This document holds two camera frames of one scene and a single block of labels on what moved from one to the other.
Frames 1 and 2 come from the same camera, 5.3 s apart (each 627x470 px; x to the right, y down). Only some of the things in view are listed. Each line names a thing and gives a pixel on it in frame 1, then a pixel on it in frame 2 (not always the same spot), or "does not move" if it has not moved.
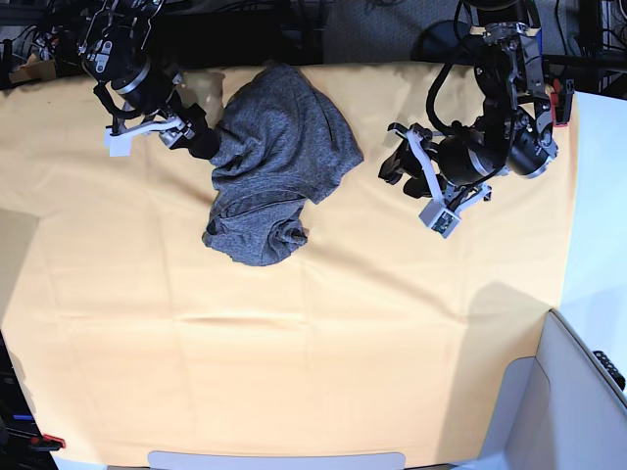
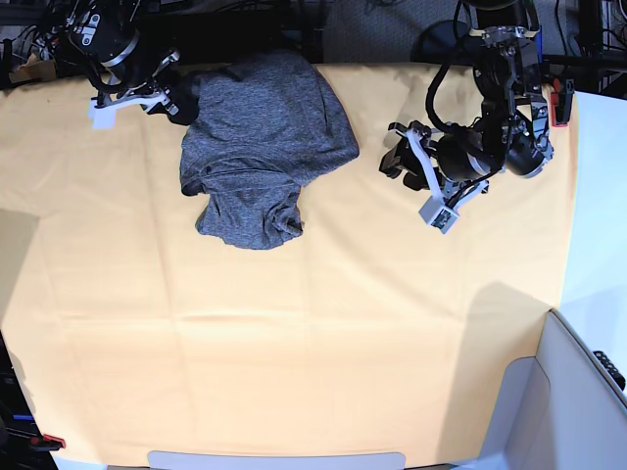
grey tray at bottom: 268,460 does not move
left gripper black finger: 206,142 to 185,96
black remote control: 609,366 does not move
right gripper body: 463,164 does not move
